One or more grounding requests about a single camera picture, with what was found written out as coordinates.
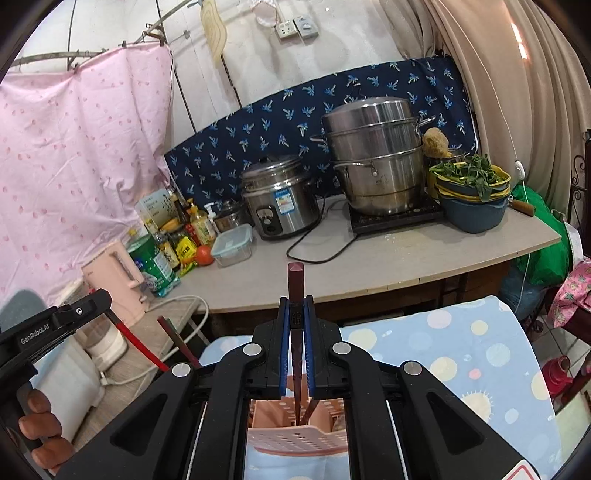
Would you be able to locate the blue dotted tablecloth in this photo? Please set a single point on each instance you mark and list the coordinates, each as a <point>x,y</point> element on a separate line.
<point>438,341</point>

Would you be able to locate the dark sauce bottle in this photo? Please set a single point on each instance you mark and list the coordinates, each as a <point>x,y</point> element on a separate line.
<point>177,207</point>

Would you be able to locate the red thermos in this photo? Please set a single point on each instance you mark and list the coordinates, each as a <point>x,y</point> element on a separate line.
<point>557,378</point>

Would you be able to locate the person's left hand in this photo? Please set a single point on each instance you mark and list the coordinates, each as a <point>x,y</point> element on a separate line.
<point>44,429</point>

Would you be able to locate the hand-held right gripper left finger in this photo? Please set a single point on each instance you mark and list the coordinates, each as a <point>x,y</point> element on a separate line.
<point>284,346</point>

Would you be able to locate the blue plastic basin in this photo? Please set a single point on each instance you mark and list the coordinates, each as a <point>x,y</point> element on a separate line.
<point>471,214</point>

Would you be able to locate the white pump bottle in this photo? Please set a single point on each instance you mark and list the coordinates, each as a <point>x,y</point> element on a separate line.
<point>211,219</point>

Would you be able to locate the dark red chopstick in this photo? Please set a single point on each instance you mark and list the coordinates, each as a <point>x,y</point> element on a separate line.
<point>178,341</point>

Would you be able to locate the wooden counter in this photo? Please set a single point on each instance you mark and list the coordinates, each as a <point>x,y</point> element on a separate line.
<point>392,258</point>

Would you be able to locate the yellow snack packet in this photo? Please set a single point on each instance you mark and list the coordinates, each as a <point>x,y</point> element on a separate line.
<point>186,253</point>

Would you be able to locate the red tomato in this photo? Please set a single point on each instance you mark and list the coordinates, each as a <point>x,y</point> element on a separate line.
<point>205,255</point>

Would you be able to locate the metal hoop rack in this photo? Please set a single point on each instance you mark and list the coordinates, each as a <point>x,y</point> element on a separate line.
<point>60,57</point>

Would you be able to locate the pink electric kettle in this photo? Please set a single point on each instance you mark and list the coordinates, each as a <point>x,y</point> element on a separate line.
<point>115,281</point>

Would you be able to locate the bamboo paddle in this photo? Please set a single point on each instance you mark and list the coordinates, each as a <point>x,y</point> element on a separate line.
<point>214,32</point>

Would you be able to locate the green bag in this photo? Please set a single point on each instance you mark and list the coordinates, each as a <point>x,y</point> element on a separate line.
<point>549,244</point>

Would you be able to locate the tan loofah sponge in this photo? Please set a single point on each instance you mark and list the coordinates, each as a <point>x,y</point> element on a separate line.
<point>435,143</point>

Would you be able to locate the pink floral cloth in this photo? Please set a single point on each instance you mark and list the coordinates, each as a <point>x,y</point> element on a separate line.
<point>572,295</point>

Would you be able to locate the wall switch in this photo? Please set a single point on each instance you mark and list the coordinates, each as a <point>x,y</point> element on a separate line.
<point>305,26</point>

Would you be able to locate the yellow plastic basin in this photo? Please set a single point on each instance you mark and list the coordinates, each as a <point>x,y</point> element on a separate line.
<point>501,182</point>

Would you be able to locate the white printed carton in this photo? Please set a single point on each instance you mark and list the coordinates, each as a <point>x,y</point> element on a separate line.
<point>154,207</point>

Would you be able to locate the black induction cooktop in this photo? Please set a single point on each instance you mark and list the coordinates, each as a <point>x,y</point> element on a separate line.
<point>397,217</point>

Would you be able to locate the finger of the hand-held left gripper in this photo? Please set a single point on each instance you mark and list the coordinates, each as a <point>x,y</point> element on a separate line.
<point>85,307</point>

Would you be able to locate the small steel pot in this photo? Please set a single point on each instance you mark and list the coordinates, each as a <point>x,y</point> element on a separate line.
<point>228,217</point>

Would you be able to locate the dark maroon chopstick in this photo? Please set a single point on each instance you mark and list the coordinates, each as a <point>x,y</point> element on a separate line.
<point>311,408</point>
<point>295,281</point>

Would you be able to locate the navy printed cloth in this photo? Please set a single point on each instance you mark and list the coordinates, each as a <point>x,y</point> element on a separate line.
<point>277,124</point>

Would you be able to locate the beige curtain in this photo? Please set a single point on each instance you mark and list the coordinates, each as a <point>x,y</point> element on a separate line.
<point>517,115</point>

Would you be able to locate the glass food container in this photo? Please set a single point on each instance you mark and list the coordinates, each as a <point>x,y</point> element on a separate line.
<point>233,249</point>

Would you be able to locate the steel steamer pot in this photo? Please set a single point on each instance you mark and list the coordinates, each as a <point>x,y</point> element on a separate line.
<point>374,152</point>

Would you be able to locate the green plastic bottle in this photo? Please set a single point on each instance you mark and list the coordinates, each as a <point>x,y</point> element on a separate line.
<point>152,267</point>

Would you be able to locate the pink perforated utensil basket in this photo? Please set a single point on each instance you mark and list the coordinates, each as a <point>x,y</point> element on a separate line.
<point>295,441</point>

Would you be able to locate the wall socket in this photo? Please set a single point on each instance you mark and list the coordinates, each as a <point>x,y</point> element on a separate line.
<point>286,29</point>

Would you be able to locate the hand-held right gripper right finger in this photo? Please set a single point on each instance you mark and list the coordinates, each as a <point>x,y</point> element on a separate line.
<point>309,346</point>

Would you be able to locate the leafy green vegetables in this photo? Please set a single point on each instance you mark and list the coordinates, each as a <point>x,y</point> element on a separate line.
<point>466,173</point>

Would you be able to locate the pink dotted cloth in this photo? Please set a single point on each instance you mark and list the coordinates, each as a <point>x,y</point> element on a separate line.
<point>69,161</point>

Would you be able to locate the steel rice cooker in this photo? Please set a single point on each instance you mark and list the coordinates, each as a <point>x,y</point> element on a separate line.
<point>281,203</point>

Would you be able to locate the yellow oil bottle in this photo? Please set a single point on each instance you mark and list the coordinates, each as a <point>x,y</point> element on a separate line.
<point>202,226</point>

